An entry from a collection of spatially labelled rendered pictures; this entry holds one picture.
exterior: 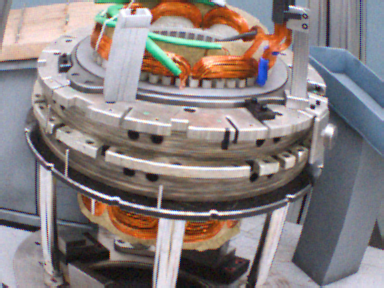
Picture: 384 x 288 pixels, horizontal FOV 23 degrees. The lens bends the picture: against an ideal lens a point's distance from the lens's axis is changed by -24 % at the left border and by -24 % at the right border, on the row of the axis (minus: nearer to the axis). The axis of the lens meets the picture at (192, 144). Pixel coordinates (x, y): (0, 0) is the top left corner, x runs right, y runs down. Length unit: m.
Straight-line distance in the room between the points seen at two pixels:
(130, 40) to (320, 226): 0.47
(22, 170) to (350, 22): 0.55
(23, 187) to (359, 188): 0.45
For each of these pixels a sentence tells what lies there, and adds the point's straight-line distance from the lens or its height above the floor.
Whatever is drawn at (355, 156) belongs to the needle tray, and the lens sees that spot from 1.26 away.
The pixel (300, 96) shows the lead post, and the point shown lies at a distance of 1.04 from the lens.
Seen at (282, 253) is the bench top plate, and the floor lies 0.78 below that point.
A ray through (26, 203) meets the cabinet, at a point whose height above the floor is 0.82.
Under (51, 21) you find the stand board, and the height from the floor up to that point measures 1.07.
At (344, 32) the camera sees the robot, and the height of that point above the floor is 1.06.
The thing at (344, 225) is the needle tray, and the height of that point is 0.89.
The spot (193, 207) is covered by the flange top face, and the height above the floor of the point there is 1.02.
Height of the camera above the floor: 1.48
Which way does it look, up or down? 24 degrees down
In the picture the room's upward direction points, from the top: 9 degrees clockwise
